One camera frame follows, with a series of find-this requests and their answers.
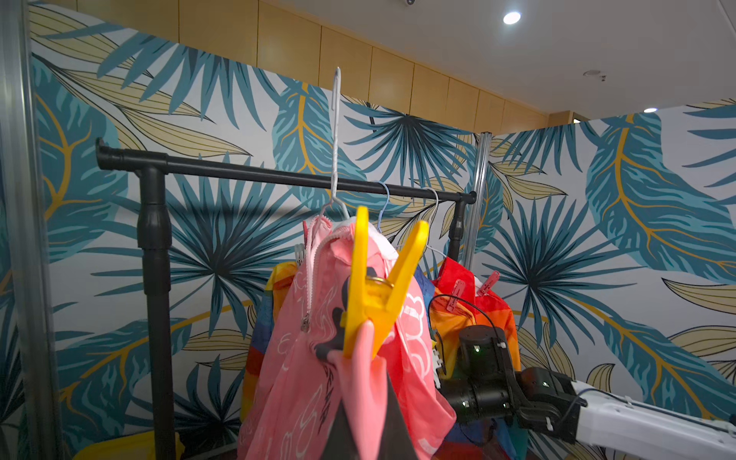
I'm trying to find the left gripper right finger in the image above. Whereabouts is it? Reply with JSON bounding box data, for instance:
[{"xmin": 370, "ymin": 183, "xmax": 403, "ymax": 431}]
[{"xmin": 378, "ymin": 379, "xmax": 418, "ymax": 460}]

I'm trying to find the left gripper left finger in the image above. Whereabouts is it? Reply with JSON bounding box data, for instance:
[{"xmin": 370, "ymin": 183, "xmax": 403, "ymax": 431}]
[{"xmin": 320, "ymin": 402, "xmax": 361, "ymax": 460}]

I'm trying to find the yellow clothespin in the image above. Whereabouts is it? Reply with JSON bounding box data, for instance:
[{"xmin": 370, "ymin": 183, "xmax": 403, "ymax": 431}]
[{"xmin": 341, "ymin": 207, "xmax": 429, "ymax": 358}]

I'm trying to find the white wire hanger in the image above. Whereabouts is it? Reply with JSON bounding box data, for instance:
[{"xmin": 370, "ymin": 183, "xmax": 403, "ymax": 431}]
[
  {"xmin": 423, "ymin": 187, "xmax": 448, "ymax": 259},
  {"xmin": 321, "ymin": 67, "xmax": 350, "ymax": 220}
]

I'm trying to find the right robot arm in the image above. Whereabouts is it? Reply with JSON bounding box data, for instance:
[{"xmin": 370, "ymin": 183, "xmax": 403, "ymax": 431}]
[{"xmin": 440, "ymin": 325, "xmax": 735, "ymax": 459}]

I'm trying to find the rainbow jacket red hood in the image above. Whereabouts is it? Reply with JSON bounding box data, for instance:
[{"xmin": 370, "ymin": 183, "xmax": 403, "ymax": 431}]
[{"xmin": 415, "ymin": 259, "xmax": 528, "ymax": 459}]

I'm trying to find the pink clothespin left on red hood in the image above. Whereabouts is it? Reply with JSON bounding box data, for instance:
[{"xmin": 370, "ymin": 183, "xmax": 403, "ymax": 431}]
[{"xmin": 447, "ymin": 279, "xmax": 466, "ymax": 312}]

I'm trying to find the rainbow striped jacket left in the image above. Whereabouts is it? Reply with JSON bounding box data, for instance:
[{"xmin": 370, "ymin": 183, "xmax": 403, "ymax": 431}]
[{"xmin": 240, "ymin": 262, "xmax": 298, "ymax": 422}]

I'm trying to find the yellow black toolbox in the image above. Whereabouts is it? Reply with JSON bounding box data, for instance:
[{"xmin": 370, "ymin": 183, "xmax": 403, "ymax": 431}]
[{"xmin": 73, "ymin": 431, "xmax": 156, "ymax": 460}]

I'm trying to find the white clear clothespin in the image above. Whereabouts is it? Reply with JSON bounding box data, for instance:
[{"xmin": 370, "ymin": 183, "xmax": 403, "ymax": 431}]
[{"xmin": 294, "ymin": 243, "xmax": 306, "ymax": 266}]

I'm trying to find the black clothes rack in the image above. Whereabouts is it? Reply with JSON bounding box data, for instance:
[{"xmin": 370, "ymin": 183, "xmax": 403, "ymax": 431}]
[{"xmin": 96, "ymin": 139, "xmax": 475, "ymax": 459}]

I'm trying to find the light blue wire hanger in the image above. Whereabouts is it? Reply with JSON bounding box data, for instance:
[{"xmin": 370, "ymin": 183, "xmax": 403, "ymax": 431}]
[{"xmin": 376, "ymin": 181, "xmax": 391, "ymax": 234}]

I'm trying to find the left aluminium frame post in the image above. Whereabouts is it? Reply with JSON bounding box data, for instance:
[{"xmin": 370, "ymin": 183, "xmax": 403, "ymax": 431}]
[{"xmin": 1, "ymin": 1, "xmax": 61, "ymax": 459}]

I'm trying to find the aluminium frame post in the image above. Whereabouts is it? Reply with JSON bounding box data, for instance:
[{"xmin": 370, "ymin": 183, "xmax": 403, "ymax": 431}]
[
  {"xmin": 463, "ymin": 131, "xmax": 493, "ymax": 269},
  {"xmin": 1, "ymin": 1, "xmax": 61, "ymax": 459}
]

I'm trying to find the right aluminium frame post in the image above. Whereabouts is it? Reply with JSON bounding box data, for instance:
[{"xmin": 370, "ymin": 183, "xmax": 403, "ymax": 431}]
[{"xmin": 463, "ymin": 131, "xmax": 493, "ymax": 269}]

